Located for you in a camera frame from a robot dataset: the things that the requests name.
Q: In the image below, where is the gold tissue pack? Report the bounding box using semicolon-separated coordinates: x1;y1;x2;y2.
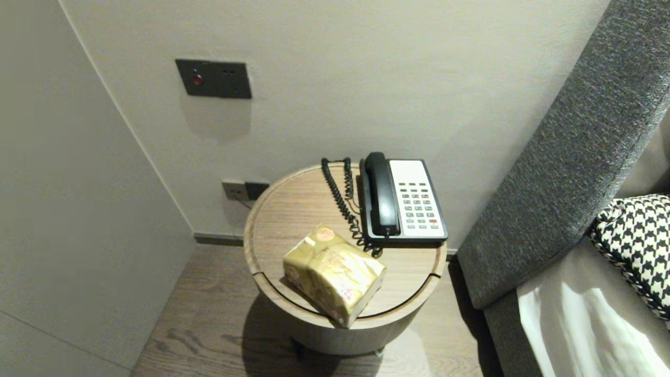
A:
283;225;388;329

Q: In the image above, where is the curved wooden nightstand drawer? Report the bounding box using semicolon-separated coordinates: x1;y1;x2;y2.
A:
251;270;440;357

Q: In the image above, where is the black telephone handset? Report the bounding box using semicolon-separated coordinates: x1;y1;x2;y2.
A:
364;152;403;237

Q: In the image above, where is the round wooden nightstand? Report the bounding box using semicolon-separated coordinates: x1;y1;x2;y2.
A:
243;163;449;357

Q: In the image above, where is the black and white telephone base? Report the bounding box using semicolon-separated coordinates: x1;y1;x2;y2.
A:
359;159;449;248

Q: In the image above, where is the grey fabric headboard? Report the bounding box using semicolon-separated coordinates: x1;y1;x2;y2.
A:
456;0;670;309

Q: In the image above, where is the white bed sheet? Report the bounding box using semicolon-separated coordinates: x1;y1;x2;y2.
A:
517;107;670;377

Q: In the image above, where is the black white houndstooth pillow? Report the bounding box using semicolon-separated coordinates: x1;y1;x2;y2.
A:
590;194;670;321

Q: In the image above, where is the black coiled phone cord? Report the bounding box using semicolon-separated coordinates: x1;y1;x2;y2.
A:
320;157;384;259

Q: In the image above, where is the dark wall socket plate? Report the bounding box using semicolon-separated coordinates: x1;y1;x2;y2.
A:
245;181;271;201

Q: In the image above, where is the beige wall socket plate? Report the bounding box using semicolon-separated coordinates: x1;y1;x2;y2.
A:
221;181;248;201

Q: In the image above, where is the dark wall switch panel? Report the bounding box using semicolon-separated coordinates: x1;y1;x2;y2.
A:
175;59;252;100

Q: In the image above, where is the grey fabric bed frame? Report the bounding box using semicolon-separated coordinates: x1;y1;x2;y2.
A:
483;291;545;377

